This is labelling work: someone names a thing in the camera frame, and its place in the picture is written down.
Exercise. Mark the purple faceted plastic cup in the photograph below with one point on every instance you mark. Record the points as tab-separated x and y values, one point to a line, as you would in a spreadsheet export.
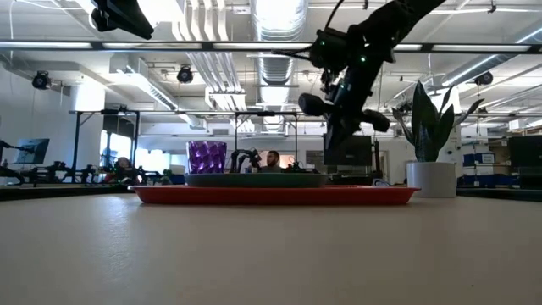
206	156

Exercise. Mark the blue-screen monitor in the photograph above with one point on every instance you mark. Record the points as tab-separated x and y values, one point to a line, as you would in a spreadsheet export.
31	151

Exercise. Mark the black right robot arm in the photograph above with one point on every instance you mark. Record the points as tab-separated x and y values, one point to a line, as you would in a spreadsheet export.
394	21

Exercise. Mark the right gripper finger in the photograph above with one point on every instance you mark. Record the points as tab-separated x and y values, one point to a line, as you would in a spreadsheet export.
344	133
331	135

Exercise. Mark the blue bin with white label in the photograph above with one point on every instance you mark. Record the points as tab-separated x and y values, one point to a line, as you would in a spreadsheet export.
478	159

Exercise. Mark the silver ceiling air duct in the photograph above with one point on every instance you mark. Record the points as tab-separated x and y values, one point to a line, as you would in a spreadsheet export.
277	17

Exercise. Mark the black background robot arm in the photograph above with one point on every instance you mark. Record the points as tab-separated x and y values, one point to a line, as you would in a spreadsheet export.
10	174
300	169
254	156

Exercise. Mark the black metal frame stand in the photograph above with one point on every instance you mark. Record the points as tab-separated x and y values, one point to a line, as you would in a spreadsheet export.
76	144
266	113

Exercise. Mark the green snake plant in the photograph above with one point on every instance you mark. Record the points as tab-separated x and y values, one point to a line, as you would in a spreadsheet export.
425	127

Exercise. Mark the small white-rimmed object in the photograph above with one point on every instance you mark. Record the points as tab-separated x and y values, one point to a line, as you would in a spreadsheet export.
382	183

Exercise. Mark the red plastic tray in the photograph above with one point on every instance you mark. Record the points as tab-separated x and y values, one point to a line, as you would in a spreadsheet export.
275	197

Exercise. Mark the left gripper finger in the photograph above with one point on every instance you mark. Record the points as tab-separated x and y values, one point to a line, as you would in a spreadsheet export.
133	23
102	20

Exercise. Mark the green round plate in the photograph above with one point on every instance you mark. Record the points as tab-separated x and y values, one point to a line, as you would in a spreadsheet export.
254	181

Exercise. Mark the black computer monitor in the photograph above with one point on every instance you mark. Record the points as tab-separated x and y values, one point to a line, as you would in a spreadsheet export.
360	152
525	156

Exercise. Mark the white plant pot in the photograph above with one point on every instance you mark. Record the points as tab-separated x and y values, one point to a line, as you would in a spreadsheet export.
432	180

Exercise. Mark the person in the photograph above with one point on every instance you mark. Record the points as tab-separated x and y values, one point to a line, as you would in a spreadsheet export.
272	163

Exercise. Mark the black background robot rig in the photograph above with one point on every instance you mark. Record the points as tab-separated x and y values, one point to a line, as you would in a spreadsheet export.
55	173
127	173

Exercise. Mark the black ceiling spotlight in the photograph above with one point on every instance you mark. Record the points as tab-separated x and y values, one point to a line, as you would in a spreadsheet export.
41	80
185	75
484	79

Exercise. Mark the blue storage bin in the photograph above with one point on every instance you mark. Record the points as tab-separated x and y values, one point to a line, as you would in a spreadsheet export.
487	181

